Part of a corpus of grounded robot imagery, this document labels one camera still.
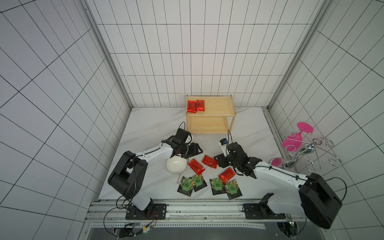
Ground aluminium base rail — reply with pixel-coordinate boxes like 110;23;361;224
85;200;312;230

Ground red tea bag five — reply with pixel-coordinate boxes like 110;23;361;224
219;167;236;184

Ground red tea bag four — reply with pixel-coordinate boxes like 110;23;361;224
188;159;205;176

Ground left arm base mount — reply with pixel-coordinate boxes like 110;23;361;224
125;202;168;220

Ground green tea bag one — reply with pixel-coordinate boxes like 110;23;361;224
177;176;195;197

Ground green tea bag three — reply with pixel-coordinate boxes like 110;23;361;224
210;178;226;196

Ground red tea bag three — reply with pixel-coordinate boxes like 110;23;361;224
202;155;218;169

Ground green tea bag four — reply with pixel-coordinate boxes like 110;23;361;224
225;180;243;200

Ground green tea bag two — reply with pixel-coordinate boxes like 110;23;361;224
190;175;208;192

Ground pink plastic spatula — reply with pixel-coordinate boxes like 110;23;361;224
270;122;314;169

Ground white bowl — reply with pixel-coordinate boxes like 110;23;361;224
166;156;188;174

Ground red tea bag two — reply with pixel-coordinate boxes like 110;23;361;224
196;100;205;112

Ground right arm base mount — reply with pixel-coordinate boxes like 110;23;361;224
242;193;286;220

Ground metal spoon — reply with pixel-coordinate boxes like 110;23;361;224
177;173;184;186

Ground chrome wire cup rack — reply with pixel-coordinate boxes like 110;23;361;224
283;138;343;174

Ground red tea bag one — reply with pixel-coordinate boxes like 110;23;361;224
187;100;197;113

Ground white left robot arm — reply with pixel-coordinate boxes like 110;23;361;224
108;128;203;212

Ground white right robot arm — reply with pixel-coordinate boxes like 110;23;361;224
214;139;343;229

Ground wooden two-tier shelf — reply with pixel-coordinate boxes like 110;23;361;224
186;95;236;135

